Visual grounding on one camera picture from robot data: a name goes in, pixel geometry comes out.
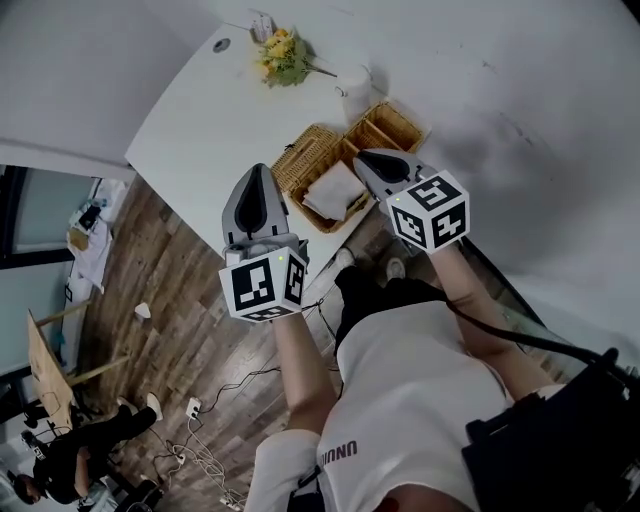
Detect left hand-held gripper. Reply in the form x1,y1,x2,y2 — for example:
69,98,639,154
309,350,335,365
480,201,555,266
218,162,310,324

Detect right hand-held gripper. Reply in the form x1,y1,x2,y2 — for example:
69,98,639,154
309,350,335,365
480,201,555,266
352,147,472,257

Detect person's right forearm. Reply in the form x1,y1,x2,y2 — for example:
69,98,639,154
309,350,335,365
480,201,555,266
428,243,561,401

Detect person's left forearm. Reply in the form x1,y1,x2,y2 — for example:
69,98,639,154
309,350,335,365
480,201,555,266
271,312,341,436

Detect wicker basket with compartments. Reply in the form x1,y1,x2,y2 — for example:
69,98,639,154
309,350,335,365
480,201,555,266
269,101,426,235

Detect white vase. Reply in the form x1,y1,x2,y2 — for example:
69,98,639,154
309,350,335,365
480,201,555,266
334,63,374,119

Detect person's black shorts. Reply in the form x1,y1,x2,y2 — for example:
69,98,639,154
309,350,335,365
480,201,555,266
333,264,446,351

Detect yellow flower bouquet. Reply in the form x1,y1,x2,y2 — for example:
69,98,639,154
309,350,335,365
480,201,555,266
254,28,339,89

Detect white cloth pile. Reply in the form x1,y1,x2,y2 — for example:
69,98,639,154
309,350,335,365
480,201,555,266
64,179,129,296

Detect card holder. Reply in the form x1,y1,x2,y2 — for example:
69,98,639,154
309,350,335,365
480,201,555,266
247,14,279,44

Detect wooden stick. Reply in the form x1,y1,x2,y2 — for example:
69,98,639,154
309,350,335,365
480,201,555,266
67,355,132,387
34,299,94,329

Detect person's white shirt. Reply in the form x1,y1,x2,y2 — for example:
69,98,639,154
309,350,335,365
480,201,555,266
257,299,516,512

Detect wooden board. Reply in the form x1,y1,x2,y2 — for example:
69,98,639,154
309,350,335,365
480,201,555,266
27,309,76,434

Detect black backpack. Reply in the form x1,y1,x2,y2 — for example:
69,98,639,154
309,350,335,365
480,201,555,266
462,349,640,512

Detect thin black floor cable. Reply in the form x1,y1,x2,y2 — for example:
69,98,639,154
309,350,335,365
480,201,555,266
197,297,336,416

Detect thick black cable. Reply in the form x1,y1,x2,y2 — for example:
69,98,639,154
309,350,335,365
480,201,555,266
444,297,621,369

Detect white cable bundle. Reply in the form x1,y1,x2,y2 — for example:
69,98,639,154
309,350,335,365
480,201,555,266
187,417,236,501

